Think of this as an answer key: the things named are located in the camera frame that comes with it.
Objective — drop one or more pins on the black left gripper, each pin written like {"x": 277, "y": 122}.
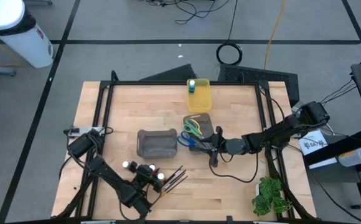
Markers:
{"x": 144, "y": 177}

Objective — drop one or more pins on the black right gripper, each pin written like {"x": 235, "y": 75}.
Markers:
{"x": 221, "y": 146}

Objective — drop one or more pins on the red paint bottle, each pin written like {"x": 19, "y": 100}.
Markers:
{"x": 152, "y": 167}

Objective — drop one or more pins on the ochre paint bottle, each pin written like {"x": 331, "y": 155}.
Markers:
{"x": 161, "y": 176}

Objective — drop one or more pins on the dark brown paint bottle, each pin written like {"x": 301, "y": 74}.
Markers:
{"x": 125, "y": 164}

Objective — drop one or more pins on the narrow grey plastic tray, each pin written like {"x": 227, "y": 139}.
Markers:
{"x": 205, "y": 123}

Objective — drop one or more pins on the wide grey plastic tray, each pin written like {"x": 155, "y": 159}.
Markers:
{"x": 157, "y": 144}

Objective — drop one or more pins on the yellow plastic bin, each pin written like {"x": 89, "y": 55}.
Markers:
{"x": 200, "y": 99}

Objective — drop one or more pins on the blue paint bottle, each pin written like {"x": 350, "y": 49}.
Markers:
{"x": 192, "y": 86}

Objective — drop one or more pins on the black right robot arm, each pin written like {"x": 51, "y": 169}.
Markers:
{"x": 277, "y": 133}

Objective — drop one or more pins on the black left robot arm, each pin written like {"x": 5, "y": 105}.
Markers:
{"x": 112, "y": 175}

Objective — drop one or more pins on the green artificial plant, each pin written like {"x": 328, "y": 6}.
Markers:
{"x": 270, "y": 196}

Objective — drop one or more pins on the grey left mounting plate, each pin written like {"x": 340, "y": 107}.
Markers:
{"x": 87, "y": 130}

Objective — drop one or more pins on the black flat panel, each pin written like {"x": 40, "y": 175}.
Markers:
{"x": 174, "y": 74}

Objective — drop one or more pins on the white box with print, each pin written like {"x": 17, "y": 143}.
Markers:
{"x": 314, "y": 144}

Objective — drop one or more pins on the grey device yellow label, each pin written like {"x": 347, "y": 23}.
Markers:
{"x": 354, "y": 157}

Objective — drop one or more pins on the black caster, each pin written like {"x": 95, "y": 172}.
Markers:
{"x": 357, "y": 206}

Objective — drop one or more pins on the white trash can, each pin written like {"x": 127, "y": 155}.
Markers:
{"x": 28, "y": 43}

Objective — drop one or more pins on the black aluminium table frame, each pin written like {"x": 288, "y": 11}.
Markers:
{"x": 155, "y": 83}

